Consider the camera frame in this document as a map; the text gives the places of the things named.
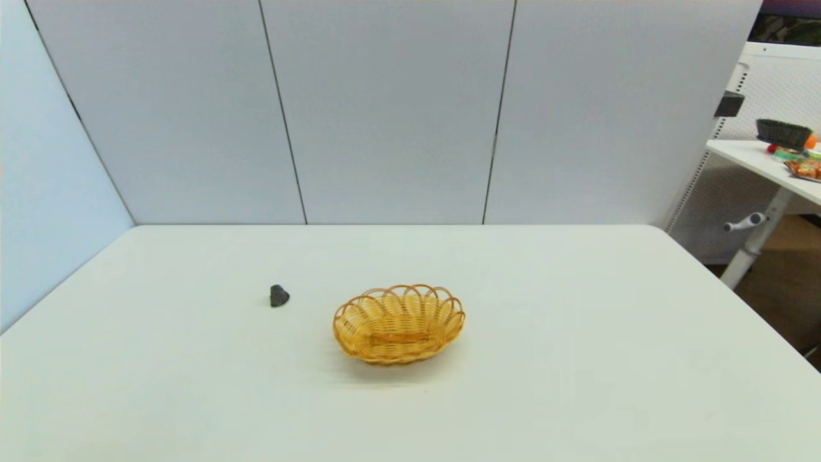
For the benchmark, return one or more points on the dark coffee capsule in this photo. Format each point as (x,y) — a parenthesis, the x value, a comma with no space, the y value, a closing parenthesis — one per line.
(279,296)

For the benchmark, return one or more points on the white side table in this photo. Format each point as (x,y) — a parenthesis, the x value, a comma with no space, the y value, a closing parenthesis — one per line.
(750,157)

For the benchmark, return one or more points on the oval woven wicker basket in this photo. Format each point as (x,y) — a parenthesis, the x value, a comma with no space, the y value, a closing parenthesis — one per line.
(398,327)

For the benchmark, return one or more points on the dark screen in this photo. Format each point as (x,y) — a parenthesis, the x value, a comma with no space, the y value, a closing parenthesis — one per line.
(789,29)

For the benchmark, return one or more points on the green tape roll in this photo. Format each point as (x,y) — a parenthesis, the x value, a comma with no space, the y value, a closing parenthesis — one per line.
(789,154)

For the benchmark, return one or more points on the orange fruit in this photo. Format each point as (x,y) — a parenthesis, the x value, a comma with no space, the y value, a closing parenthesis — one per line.
(812,142)

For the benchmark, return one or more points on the white pegboard panel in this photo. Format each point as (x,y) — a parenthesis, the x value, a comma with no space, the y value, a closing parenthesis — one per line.
(782,83)

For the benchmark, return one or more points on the orange snack packet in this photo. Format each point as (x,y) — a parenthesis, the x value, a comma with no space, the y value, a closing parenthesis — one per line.
(807,169)

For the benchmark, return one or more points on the small black box on pegboard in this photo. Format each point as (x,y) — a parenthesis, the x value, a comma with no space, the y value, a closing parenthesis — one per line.
(729,104)

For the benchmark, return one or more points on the black woven bowl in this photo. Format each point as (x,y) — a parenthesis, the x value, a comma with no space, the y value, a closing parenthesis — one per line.
(782,133)

